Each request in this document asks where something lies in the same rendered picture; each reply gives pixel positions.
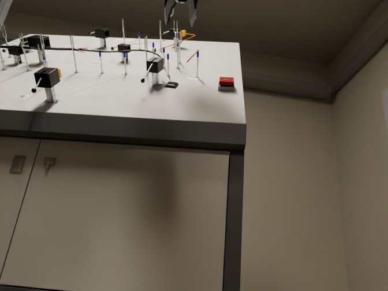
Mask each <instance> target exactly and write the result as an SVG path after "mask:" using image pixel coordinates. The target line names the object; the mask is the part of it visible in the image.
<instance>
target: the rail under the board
mask: <svg viewBox="0 0 388 291"><path fill-rule="evenodd" d="M246 131H247V125H246V124H231V123H221V122H202V121H183V120H163V119H153V118H133V117H115V116H104V115H85V114H65V113H46V112H35V111H17V110H0V136H2V137H19V138H29V139H46V140H64V141H82V142H91V143H109V144H126V145H135V146H153V147H170V148H187V149H197V150H214V151H229V152H230V151H244V150H245V146H246Z"/></svg>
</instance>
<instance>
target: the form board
mask: <svg viewBox="0 0 388 291"><path fill-rule="evenodd" d="M43 36H49V39H50V46H51V47H53V48H72V47H71V42H70V36H65V35H43ZM115 39H116V38H106V46H107V48H104V49H101V48H100V38H96V37H92V36H73V43H74V47H75V48H76V47H78V48H87V50H99V51H118V47H117V48H115V49H114V50H111V47H116V46H117V45H118V44H121V43H124V41H123V40H115ZM117 39H123V38H117ZM172 47H174V45H172V46H169V47H167V48H165V67H166V69H163V70H161V71H160V72H159V83H163V84H162V85H161V86H159V85H149V83H150V82H152V73H150V72H149V74H148V75H147V76H146V78H145V82H144V83H142V82H141V79H142V78H144V76H145V75H146V74H145V73H146V72H147V68H146V52H145V51H131V52H129V53H128V60H130V61H128V62H126V72H127V75H124V74H125V63H122V62H121V61H122V55H121V53H101V60H102V61H104V62H103V63H102V69H103V72H104V74H101V65H93V64H90V63H91V62H92V61H100V56H99V52H93V51H83V52H85V53H82V52H79V51H74V54H75V58H76V66H77V71H78V72H79V73H75V71H76V69H75V65H74V58H73V51H70V50H68V51H66V50H45V52H50V53H48V54H46V60H47V61H49V62H47V66H48V68H59V69H60V70H61V76H62V77H61V78H60V82H59V83H58V84H56V85H55V86H54V89H55V95H56V99H59V100H61V101H59V102H58V103H46V102H44V101H45V100H46V99H47V96H46V92H45V88H40V87H37V88H36V90H37V92H36V93H33V92H32V91H31V89H33V88H35V86H36V81H35V76H34V73H35V72H37V71H38V70H40V69H41V68H43V67H44V65H40V64H37V63H39V57H38V54H37V53H38V52H37V50H33V49H31V50H32V51H34V52H33V53H25V54H26V57H27V62H28V67H29V69H30V70H31V71H30V72H27V71H26V70H27V64H26V61H25V57H24V54H21V60H22V62H25V63H23V64H21V65H19V66H6V65H8V64H10V63H14V58H13V55H10V56H12V58H8V57H9V54H8V51H7V50H6V52H5V53H4V52H2V50H3V49H6V48H0V49H1V53H2V57H3V60H4V61H5V62H4V66H5V68H6V69H7V70H2V69H3V65H2V63H1V57H0V110H17V111H35V112H46V113H65V114H85V115H104V116H115V117H133V118H153V119H163V120H183V121H202V122H221V123H231V124H246V118H245V105H244V93H243V80H242V73H241V60H240V46H239V43H231V42H204V41H189V40H185V41H182V43H181V46H180V62H181V63H182V64H179V67H180V69H176V67H177V51H176V52H175V51H174V50H175V48H172ZM197 49H199V60H198V76H201V77H200V79H199V80H191V79H186V78H187V77H188V75H193V76H197V53H196V54H195V55H194V53H195V52H196V50H197ZM167 54H169V75H170V77H167ZM193 55H194V56H193ZM191 56H193V57H192V58H191V59H190V57H191ZM188 59H190V60H189V62H187V60H188ZM186 62H187V63H186ZM220 77H234V92H232V91H218V83H219V78H220ZM169 81H171V82H176V83H178V86H177V87H176V88H168V87H165V85H166V84H167V83H168V82H169ZM19 94H35V95H34V96H33V97H31V98H30V99H28V100H25V99H13V98H15V97H16V96H18V95H19Z"/></svg>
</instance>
